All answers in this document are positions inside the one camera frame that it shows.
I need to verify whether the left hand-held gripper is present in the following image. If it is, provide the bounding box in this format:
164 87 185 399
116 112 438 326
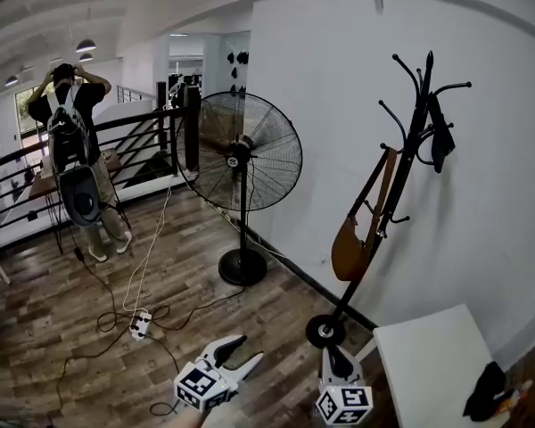
174 334 266 413

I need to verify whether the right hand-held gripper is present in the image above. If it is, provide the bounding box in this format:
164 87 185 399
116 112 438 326
315 344 375 427

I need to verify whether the black metal coat rack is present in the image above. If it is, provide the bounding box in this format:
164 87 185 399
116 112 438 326
305 50 473 350

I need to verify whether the white table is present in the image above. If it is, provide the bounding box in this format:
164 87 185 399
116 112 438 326
354 303 512 428

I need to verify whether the white power strip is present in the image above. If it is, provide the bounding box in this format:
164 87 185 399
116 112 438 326
128 309 154 342

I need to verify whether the black cloth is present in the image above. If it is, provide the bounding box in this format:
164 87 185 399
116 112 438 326
462 361 516 423

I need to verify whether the orange and blue bottle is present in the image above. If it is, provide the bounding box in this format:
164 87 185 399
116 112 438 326
494 379 534 416

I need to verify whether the black standing fan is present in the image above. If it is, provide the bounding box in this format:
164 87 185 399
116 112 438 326
175 90 304 288

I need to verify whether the grey equipment pack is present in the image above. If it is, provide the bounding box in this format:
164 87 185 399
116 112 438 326
46 104 104 228

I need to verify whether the black bag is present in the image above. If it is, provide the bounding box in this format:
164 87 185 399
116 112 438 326
427 94 457 175

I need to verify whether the black metal railing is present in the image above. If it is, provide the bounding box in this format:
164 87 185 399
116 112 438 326
0 82 202 243

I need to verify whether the wooden desk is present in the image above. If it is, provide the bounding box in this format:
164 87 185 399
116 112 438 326
28 148 122 201

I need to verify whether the black cable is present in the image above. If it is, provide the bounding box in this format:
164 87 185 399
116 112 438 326
150 285 247 332
44 331 180 424
72 246 137 334

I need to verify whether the white cable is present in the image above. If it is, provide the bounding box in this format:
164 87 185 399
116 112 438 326
121 186 173 325

